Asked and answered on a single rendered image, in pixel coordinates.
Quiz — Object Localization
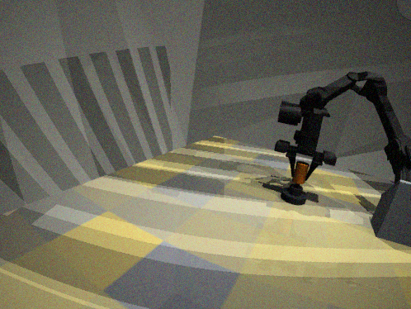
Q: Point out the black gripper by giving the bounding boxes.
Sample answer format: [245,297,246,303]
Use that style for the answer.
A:
[274,127,337,181]

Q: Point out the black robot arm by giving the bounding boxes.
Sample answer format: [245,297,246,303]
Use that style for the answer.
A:
[278,71,411,184]

